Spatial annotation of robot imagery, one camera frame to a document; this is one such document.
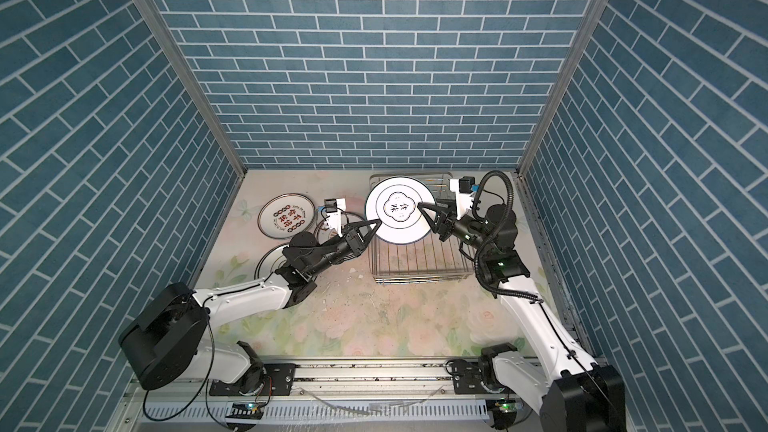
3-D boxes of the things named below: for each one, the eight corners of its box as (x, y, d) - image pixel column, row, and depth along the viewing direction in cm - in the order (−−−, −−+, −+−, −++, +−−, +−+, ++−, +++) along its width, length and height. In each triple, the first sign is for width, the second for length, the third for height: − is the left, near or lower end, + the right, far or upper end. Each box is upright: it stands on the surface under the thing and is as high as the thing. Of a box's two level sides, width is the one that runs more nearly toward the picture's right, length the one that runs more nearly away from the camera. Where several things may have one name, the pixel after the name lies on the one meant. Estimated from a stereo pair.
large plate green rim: (254, 238, 103) (250, 233, 100) (269, 197, 114) (266, 192, 112) (309, 238, 103) (307, 233, 100) (318, 197, 115) (316, 192, 112)
